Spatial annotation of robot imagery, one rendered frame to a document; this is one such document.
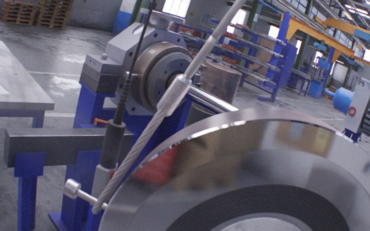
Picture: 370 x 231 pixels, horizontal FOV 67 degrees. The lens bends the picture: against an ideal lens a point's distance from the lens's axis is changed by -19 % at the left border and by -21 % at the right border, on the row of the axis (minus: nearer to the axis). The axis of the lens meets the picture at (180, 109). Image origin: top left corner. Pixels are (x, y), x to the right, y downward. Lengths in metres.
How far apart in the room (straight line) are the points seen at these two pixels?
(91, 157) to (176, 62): 0.63
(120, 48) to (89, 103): 0.32
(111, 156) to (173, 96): 0.52
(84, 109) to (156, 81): 0.40
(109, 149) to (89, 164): 0.65
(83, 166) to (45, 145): 0.23
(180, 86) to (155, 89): 1.35
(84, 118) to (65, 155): 0.42
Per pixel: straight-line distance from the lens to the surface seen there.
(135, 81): 1.68
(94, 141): 1.41
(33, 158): 1.31
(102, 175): 0.83
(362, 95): 4.74
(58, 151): 1.35
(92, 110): 1.68
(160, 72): 1.64
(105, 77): 1.63
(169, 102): 0.31
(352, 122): 4.76
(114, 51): 1.76
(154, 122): 0.32
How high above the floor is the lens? 1.42
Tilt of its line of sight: 15 degrees down
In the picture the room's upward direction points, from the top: 18 degrees clockwise
